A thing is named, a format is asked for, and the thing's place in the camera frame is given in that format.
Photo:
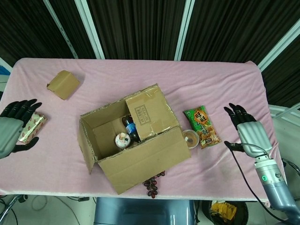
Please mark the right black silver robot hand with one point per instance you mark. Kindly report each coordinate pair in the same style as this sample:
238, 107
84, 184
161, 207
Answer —
254, 136

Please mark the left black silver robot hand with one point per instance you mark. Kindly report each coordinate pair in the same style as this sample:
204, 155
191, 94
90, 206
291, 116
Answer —
9, 131

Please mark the large brown cardboard box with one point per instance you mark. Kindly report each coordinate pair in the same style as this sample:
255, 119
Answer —
140, 168

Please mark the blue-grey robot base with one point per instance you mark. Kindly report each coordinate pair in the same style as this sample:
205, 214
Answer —
140, 211

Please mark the gold foil wrapped packet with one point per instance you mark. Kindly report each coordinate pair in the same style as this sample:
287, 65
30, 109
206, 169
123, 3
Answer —
35, 126

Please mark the green orange snack bag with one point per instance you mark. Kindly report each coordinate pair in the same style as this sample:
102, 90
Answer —
204, 124

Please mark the clear jar of rubber bands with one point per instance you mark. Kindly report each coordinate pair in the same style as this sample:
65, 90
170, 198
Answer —
191, 140

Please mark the small folded cardboard piece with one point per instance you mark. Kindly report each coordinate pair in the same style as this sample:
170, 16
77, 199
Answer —
64, 85

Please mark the pink tablecloth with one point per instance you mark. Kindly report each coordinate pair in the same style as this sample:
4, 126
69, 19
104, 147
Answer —
211, 77

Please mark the chrome stand leg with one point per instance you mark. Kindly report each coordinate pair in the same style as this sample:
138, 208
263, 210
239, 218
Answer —
10, 206

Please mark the black trash bin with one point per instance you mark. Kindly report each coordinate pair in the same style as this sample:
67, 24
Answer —
222, 211

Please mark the dark red grape bunch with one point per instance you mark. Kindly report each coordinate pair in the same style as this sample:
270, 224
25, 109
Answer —
152, 185

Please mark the white pink dessert cup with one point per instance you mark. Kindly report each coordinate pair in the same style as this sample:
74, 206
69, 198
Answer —
122, 140

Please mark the dark cola bottle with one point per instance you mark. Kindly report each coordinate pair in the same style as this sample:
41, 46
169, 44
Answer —
130, 127

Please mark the white partition frame post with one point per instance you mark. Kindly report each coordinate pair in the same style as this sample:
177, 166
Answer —
279, 44
90, 30
184, 30
61, 28

